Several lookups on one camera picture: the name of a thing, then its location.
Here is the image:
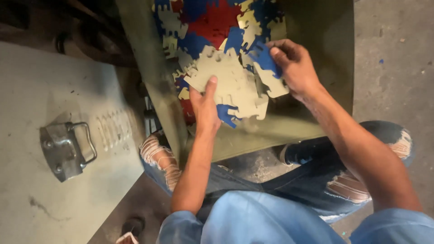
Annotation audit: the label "person's left hand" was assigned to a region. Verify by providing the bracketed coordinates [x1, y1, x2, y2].
[188, 75, 223, 136]

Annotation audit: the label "person's right hand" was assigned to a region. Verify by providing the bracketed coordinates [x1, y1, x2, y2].
[266, 39, 323, 103]

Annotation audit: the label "beige foam puzzle piece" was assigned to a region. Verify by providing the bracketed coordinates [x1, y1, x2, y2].
[252, 61, 291, 99]

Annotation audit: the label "beige foam puzzle pieces stack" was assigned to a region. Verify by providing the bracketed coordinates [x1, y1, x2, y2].
[183, 46, 270, 121]

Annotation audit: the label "small blue foam puzzle piece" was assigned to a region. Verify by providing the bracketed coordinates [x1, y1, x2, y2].
[216, 103, 243, 129]

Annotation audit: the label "green metal box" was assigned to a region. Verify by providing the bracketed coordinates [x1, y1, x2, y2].
[115, 0, 355, 167]

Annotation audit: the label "person's black shoe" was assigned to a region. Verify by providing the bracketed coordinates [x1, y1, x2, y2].
[279, 142, 328, 167]
[115, 217, 146, 244]

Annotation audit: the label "heap of coloured foam pieces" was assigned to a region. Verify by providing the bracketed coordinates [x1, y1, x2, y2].
[152, 0, 287, 127]

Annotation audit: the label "person's ripped blue jeans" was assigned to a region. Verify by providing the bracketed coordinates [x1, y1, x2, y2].
[140, 120, 416, 225]

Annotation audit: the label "person's light blue shirt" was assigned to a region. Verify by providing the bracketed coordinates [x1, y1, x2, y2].
[157, 190, 434, 244]

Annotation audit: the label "green metal lid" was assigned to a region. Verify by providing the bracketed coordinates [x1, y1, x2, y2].
[0, 41, 147, 244]

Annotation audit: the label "dark machine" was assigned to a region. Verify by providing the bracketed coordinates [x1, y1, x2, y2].
[0, 0, 138, 68]

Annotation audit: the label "grey metal handle latch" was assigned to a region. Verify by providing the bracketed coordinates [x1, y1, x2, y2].
[39, 121, 98, 183]

